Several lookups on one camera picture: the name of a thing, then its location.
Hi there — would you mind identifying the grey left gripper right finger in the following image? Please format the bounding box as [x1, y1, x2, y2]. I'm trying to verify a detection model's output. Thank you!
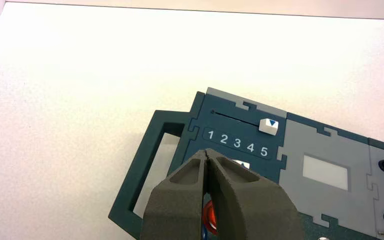
[206, 148, 306, 240]

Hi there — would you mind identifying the red round push button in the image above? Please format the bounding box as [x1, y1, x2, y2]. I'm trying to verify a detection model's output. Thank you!
[202, 202, 219, 236]

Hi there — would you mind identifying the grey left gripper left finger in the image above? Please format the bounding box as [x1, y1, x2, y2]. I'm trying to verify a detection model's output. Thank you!
[139, 149, 208, 240]

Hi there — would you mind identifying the white slider knob blue triangle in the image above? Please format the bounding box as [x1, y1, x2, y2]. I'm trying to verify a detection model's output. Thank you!
[231, 159, 251, 170]
[258, 118, 280, 136]

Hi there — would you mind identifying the white display window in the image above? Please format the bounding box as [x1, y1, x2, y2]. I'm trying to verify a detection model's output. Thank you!
[302, 154, 350, 192]

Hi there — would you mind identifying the teal and grey control box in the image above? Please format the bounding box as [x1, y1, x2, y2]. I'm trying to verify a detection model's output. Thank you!
[108, 87, 384, 240]

